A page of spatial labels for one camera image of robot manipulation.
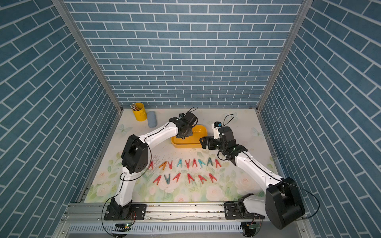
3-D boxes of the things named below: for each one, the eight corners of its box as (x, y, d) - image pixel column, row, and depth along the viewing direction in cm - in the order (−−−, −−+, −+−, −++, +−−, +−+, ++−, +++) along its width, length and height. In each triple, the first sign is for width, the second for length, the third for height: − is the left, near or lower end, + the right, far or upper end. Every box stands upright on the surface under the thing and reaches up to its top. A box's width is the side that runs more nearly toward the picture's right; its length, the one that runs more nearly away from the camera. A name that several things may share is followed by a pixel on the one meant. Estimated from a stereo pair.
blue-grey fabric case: (148, 128, 110) (148, 127, 109) (147, 113, 121) (146, 111, 119) (157, 127, 112) (157, 125, 110) (155, 111, 122) (155, 110, 120)
